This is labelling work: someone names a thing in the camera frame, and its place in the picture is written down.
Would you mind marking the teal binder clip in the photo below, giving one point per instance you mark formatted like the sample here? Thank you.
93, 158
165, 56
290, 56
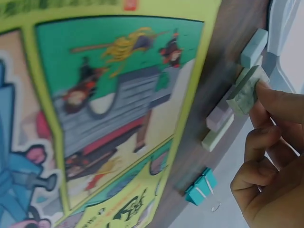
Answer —
206, 179
196, 196

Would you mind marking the cream white block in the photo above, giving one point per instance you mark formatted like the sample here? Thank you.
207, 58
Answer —
240, 76

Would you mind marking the pale pink block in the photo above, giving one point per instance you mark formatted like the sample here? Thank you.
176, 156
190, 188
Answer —
217, 120

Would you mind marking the comic printed mat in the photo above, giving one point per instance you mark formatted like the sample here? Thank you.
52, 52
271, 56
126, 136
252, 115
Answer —
114, 114

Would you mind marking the light blue block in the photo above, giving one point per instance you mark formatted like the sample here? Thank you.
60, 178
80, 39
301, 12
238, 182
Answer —
254, 47

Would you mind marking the pale green block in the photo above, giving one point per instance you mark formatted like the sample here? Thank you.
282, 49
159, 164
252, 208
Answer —
217, 137

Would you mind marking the person's right hand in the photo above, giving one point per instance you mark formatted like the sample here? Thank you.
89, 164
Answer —
280, 180

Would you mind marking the marbled green block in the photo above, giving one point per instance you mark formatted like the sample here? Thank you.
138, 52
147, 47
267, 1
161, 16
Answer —
244, 95

